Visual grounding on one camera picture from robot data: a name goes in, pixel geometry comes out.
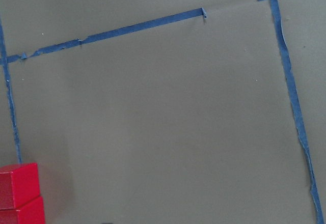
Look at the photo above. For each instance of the red block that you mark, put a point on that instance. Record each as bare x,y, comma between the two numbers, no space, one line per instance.
30,213
19,185

